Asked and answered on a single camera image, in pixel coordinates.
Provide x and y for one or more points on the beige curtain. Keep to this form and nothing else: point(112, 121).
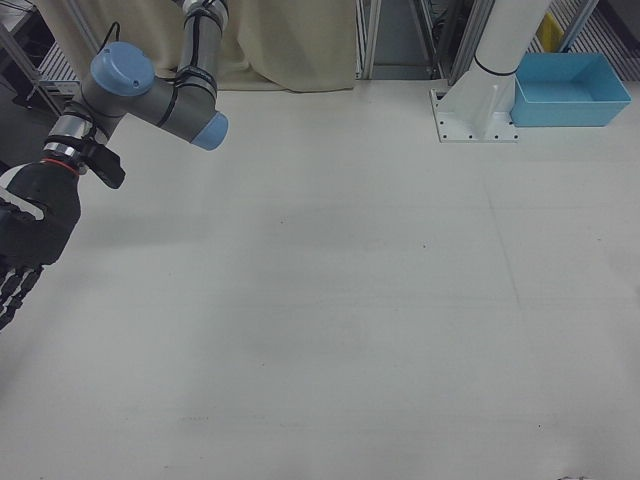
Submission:
point(300, 40)

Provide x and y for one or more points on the aluminium frame structure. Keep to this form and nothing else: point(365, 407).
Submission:
point(400, 35)

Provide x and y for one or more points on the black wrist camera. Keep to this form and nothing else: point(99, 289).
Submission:
point(107, 165)

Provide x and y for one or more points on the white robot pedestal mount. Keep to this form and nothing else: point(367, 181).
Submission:
point(500, 40)

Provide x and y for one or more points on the metal shelf rack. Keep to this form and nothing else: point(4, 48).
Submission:
point(52, 65)

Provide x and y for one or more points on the blue plastic bin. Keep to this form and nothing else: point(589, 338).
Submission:
point(565, 112)

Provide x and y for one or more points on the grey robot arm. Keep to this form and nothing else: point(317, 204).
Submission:
point(150, 100)

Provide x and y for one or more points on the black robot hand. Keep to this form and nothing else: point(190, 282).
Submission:
point(45, 215)

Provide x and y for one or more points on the yellow sign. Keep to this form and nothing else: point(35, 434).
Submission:
point(550, 31)

